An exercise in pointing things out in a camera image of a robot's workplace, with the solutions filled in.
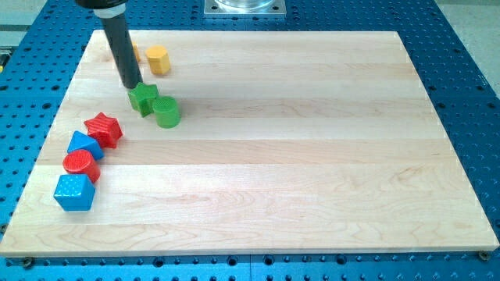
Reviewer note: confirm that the black robot arm end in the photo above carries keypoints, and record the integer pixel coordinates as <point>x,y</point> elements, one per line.
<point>99,4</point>

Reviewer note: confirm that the green star block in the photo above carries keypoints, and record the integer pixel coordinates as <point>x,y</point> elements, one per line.
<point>142,97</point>

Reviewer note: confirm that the red star block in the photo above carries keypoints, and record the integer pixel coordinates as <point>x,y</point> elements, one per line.
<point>106,130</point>

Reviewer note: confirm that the light wooden board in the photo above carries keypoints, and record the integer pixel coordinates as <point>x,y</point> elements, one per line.
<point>289,142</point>

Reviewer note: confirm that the green cylinder block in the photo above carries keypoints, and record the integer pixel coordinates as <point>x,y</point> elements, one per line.
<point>166,112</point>

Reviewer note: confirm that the yellow hexagon block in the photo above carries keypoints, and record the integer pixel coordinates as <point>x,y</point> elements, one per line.
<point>158,59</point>

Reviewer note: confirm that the yellow block behind rod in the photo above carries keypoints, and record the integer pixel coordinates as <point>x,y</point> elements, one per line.
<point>136,52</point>

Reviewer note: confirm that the blue triangle block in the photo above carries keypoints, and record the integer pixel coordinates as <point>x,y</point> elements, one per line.
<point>81,141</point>

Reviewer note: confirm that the red cylinder block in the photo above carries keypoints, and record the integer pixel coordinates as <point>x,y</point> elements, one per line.
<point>82,162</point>

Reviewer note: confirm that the blue cube block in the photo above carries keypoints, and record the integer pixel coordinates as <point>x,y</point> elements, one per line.
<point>74,192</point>

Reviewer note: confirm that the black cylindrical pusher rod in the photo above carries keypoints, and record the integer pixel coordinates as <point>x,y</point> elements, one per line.
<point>118,36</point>

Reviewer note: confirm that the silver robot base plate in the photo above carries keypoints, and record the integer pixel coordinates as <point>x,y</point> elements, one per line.
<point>245,8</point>

